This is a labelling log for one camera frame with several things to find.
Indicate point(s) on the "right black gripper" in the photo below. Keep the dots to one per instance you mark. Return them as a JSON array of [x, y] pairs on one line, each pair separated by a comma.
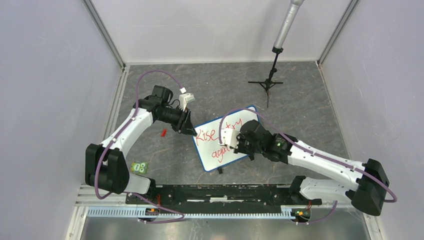
[[239, 138]]

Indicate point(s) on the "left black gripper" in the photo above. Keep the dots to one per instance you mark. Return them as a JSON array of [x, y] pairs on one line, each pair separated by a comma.
[[189, 128]]

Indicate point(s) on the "blue framed whiteboard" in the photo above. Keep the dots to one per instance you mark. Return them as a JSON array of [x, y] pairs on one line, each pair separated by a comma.
[[212, 155]]

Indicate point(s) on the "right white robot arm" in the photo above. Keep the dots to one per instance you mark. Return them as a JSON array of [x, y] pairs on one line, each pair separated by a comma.
[[363, 184]]

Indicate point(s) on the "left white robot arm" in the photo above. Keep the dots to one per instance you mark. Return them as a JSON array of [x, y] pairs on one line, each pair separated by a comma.
[[105, 165]]

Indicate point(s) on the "black tripod stand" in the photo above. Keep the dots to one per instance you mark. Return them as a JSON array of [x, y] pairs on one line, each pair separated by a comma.
[[268, 83]]

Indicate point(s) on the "green toy eraser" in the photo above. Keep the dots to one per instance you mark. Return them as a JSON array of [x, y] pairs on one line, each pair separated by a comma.
[[139, 168]]

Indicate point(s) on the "grey pole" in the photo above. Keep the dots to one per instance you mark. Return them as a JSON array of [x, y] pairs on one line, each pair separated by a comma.
[[287, 23]]

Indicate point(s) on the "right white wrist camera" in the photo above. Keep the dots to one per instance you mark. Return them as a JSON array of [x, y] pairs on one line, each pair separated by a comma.
[[229, 137]]

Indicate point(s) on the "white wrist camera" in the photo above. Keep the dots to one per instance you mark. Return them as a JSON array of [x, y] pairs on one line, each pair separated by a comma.
[[229, 137], [185, 98]]

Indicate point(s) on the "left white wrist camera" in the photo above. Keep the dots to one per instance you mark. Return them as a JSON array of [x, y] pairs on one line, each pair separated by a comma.
[[185, 98]]

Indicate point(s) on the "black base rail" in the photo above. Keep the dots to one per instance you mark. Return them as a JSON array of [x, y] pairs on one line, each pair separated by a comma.
[[227, 198]]

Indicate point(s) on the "slotted cable duct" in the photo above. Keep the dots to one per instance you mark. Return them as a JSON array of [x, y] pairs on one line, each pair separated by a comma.
[[144, 213]]

